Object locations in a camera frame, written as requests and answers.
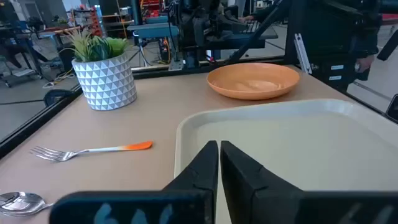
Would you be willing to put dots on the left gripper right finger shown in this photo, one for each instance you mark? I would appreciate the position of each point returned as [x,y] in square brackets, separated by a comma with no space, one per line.
[255,193]

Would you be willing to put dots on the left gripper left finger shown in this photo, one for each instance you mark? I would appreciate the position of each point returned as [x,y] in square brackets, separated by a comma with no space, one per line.
[186,205]

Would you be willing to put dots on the beige plastic tray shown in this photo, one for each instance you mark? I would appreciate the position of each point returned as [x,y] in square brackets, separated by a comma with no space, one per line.
[295,140]

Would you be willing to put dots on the tan wooden plate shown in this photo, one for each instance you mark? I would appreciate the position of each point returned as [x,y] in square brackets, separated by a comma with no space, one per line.
[252,82]

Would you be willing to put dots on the silver metal spoon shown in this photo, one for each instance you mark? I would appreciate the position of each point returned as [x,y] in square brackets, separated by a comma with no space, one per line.
[18,203]

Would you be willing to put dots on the white geometric plant pot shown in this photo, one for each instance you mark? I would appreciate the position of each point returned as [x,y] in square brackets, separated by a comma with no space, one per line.
[105,84]

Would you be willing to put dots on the person's hand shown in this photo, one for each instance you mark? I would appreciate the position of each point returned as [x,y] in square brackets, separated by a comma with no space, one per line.
[364,63]

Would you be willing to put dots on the teal bench machine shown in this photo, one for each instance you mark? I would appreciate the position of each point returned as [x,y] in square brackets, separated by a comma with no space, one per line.
[154,29]

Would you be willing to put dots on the person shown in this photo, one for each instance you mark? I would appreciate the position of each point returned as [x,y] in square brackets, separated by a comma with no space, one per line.
[371,43]
[264,14]

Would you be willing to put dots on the green artificial plant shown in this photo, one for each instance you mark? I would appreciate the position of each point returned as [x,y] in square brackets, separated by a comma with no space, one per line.
[93,48]

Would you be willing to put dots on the silver aluminium bracket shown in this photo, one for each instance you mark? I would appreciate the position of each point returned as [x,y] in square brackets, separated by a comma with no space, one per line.
[302,54]

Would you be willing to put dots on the black diagonal frame strut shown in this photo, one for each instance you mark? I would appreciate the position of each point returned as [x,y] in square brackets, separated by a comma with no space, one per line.
[253,34]

